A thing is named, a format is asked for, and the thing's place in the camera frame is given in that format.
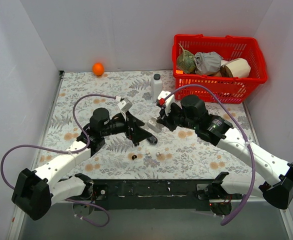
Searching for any white earbud charging case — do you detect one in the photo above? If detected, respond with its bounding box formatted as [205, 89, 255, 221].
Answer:
[147, 119, 162, 133]

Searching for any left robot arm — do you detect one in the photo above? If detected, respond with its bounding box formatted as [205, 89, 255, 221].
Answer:
[11, 107, 158, 221]

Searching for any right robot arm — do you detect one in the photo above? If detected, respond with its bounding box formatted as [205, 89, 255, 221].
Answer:
[156, 91, 293, 210]

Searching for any black earbud charging case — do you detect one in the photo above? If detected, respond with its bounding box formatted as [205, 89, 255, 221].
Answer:
[147, 136, 158, 145]

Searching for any white bottle black cap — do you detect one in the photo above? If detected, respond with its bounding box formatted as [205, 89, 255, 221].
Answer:
[150, 73, 163, 103]

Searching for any green netted melon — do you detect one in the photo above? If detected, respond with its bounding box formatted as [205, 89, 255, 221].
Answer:
[176, 43, 196, 74]

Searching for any grey crumpled cloth bag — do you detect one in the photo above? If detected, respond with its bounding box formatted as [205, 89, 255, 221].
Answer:
[194, 51, 223, 76]

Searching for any floral patterned table mat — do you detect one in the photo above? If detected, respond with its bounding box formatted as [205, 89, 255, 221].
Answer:
[36, 71, 252, 179]

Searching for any orange fruit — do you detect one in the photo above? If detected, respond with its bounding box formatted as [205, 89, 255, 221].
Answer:
[92, 62, 105, 77]

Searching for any red plastic shopping basket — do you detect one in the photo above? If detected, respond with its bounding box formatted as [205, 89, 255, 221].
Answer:
[171, 34, 268, 104]

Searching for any beige paper roll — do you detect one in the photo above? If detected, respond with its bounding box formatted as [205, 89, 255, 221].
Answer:
[211, 58, 251, 78]

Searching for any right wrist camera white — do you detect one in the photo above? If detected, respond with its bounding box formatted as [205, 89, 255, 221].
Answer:
[156, 90, 175, 116]

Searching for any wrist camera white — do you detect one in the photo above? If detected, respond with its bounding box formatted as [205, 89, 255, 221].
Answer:
[156, 90, 175, 116]
[117, 98, 133, 121]

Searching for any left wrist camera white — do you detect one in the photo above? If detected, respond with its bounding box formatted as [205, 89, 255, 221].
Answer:
[117, 98, 133, 121]

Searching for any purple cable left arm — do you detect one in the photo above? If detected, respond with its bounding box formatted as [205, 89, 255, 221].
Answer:
[0, 93, 120, 228]

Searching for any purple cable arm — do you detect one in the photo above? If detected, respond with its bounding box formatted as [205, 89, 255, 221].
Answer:
[0, 93, 120, 228]
[161, 84, 256, 227]

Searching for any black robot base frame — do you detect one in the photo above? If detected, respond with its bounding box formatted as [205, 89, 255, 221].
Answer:
[71, 178, 240, 216]

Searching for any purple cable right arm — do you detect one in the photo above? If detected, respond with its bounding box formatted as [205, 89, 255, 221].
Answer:
[161, 84, 256, 227]

